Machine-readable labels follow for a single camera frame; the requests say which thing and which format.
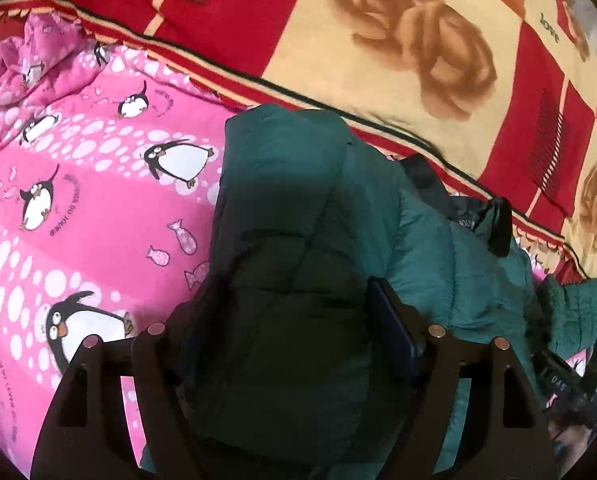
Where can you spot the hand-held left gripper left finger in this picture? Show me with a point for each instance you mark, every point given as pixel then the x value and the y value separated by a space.
pixel 151 360

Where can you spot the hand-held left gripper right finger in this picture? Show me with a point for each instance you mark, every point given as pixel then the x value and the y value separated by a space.
pixel 393 330

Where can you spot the dark green quilted jacket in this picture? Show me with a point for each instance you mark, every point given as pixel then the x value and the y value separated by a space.
pixel 288 210

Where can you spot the pink penguin print blanket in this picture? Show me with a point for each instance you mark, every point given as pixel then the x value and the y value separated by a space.
pixel 103 235

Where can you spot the red yellow rose print quilt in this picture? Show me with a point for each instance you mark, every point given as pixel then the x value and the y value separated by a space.
pixel 328 35

